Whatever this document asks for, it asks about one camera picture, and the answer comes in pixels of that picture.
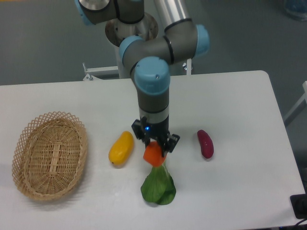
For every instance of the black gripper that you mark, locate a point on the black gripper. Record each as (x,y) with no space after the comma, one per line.
(144,131)

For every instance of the orange fruit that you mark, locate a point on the orange fruit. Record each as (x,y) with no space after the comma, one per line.
(153,154)

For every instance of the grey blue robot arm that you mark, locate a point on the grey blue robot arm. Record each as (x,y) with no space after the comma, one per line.
(147,60)

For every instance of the yellow mango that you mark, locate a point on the yellow mango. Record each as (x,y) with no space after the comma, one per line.
(121,149)

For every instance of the green bok choy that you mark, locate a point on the green bok choy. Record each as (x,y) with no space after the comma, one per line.
(158,187)

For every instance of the woven wicker basket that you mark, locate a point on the woven wicker basket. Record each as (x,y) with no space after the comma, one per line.
(50,156)

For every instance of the black device at table edge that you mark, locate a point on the black device at table edge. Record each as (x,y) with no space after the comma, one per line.
(299,205)

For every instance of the blue object top right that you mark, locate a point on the blue object top right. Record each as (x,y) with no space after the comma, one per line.
(297,9)

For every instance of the white frame at right edge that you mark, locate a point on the white frame at right edge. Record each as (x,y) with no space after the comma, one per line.
(297,108)

